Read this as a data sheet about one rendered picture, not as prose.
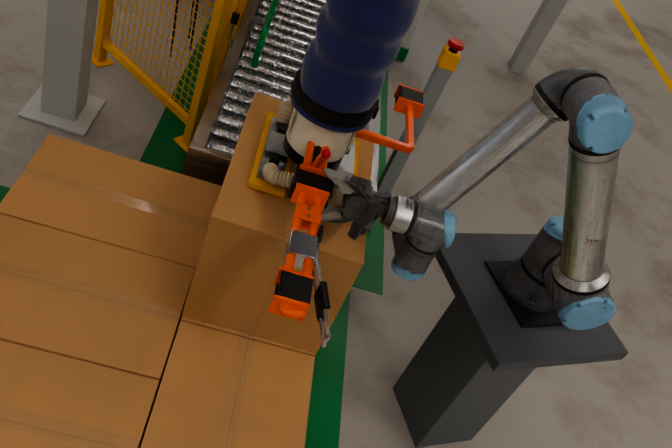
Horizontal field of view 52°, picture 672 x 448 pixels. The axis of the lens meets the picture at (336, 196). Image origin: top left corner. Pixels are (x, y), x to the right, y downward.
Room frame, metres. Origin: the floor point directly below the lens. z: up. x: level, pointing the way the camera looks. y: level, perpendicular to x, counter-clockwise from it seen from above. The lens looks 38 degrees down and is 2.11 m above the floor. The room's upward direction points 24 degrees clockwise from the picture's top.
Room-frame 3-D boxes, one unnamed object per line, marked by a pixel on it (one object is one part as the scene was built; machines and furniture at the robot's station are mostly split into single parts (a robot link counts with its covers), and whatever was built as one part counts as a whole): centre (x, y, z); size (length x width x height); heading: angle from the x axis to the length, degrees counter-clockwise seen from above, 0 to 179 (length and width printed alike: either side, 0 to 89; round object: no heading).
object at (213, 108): (2.99, 0.74, 0.50); 2.31 x 0.05 x 0.19; 11
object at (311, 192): (1.30, 0.06, 1.08); 0.10 x 0.08 x 0.06; 101
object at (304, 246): (1.09, 0.02, 1.07); 0.07 x 0.07 x 0.04; 11
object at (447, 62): (2.56, -0.19, 0.50); 0.07 x 0.07 x 1.00; 11
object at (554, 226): (1.68, -0.68, 0.95); 0.17 x 0.15 x 0.18; 19
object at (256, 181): (1.53, 0.20, 0.98); 0.34 x 0.10 x 0.05; 11
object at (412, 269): (1.37, -0.25, 0.97); 0.12 x 0.09 x 0.12; 19
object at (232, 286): (1.54, 0.11, 0.74); 0.60 x 0.40 x 0.40; 10
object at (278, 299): (0.96, 0.00, 1.08); 0.08 x 0.07 x 0.05; 11
